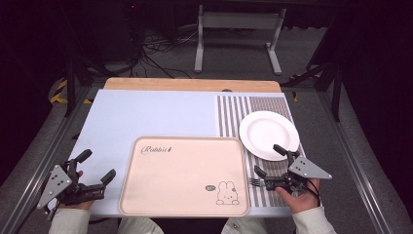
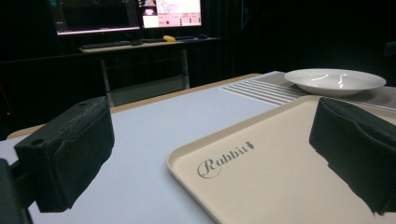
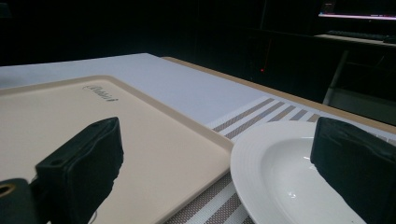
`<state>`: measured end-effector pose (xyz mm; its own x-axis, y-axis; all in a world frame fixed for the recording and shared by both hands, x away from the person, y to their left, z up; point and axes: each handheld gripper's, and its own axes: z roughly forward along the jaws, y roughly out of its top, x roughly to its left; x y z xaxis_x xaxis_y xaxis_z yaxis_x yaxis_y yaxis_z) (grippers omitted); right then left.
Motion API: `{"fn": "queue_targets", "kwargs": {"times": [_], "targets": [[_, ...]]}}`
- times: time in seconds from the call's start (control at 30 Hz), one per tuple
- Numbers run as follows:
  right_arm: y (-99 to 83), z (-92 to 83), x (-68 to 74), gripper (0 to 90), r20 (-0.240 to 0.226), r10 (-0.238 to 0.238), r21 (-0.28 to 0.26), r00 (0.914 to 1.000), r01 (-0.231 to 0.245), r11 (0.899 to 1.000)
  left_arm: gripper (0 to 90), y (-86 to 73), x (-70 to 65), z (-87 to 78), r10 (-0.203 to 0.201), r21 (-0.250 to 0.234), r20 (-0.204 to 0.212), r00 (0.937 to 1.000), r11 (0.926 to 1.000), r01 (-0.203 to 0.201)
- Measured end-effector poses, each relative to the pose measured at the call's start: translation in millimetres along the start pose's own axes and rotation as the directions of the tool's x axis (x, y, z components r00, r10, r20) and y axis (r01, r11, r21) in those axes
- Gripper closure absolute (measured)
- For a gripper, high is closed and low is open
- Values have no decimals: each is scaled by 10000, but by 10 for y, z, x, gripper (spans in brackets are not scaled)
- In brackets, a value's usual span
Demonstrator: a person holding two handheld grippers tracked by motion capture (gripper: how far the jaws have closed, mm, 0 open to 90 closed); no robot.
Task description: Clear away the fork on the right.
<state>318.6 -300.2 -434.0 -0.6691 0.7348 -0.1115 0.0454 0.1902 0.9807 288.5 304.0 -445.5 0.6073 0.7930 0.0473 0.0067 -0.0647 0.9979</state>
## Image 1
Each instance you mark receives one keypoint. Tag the white round plate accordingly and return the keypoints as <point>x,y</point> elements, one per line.
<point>266,131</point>

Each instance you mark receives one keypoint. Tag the black tripod stand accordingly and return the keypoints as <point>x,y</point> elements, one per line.
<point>70,84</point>
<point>336,87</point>

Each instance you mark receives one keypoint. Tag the aluminium frame rail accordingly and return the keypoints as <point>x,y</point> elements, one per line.
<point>39,162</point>
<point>354,152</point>

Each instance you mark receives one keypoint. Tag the person's white coat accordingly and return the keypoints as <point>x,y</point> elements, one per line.
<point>139,228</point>

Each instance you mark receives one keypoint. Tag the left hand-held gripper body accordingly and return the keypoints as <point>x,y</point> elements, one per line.
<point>54,185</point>

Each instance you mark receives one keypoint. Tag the person's left hand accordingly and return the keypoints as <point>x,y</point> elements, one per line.
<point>78,205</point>

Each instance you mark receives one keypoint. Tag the person's right hand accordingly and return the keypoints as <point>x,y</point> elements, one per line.
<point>302,199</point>

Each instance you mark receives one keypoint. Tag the metal fork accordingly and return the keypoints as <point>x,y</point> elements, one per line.
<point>255,182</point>

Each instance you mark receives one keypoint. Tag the grey metal stand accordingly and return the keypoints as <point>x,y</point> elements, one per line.
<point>238,20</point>

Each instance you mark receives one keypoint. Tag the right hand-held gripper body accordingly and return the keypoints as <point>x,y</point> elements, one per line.
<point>308,169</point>

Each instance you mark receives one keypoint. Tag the yellow black floor tape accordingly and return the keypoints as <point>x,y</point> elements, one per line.
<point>58,94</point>

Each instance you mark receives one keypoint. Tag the pink tray with rabbit print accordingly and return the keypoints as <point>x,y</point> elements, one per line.
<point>181,182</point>

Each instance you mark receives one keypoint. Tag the pale blue table mat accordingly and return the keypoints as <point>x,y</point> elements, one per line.
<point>146,113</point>

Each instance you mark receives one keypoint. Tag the grey striped placemat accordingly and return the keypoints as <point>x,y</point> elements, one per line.
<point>232,117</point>

